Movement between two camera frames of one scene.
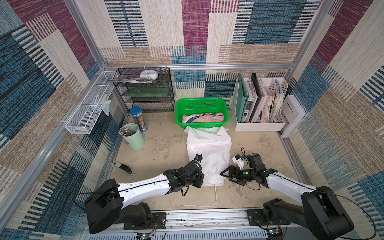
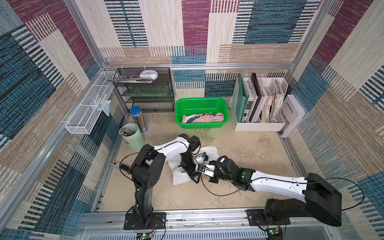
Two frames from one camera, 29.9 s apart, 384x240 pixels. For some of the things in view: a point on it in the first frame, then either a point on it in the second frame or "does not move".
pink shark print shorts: x=203 y=117 does not move
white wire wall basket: x=83 y=120 does not move
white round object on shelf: x=153 y=74 does not move
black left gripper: x=200 y=177 to x=190 y=171
